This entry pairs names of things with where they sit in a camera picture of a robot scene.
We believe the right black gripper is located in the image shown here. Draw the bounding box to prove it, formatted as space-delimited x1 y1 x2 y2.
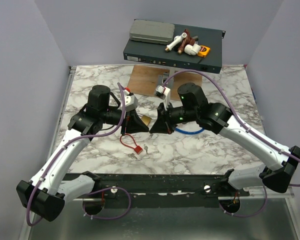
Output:
150 100 198 134

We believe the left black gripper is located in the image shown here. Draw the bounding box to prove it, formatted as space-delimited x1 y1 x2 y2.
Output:
100 108 150 136

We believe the brass padlock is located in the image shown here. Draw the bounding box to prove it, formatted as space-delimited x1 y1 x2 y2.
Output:
139 114 152 126

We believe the blue cable lock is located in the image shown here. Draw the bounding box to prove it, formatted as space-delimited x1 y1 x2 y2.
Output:
175 127 204 135

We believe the wooden base board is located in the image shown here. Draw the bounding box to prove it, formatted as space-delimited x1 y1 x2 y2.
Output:
127 65 202 101

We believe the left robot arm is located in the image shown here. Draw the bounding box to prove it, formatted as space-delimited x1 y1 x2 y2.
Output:
16 84 149 227

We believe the white pvc elbow fitting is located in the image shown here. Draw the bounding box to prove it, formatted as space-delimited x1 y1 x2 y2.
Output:
184 43 202 56

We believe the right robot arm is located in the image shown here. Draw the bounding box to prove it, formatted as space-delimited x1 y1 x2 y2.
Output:
149 82 300 196

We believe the silver key set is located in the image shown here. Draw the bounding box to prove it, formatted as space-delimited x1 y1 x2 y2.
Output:
125 153 138 160

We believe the yellow tape measure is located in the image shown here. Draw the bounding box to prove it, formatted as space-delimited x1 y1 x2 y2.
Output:
197 45 211 58

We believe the white pvc pipe fitting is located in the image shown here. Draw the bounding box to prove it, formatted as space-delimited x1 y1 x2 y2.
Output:
165 32 187 52

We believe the brown pipe fitting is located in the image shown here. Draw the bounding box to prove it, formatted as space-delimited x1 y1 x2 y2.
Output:
177 28 196 55

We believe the grey plastic tool case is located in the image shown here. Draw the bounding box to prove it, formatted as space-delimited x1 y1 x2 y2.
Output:
129 19 175 45

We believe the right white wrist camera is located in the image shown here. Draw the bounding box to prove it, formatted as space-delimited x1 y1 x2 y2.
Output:
154 85 171 110

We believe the metal bracket with lock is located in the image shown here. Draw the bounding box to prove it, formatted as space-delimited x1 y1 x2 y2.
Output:
156 72 174 89

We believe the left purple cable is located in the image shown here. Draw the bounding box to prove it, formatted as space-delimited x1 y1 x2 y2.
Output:
26 82 132 227

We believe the black mounting base plate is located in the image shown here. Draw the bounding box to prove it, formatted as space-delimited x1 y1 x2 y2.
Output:
62 171 251 210

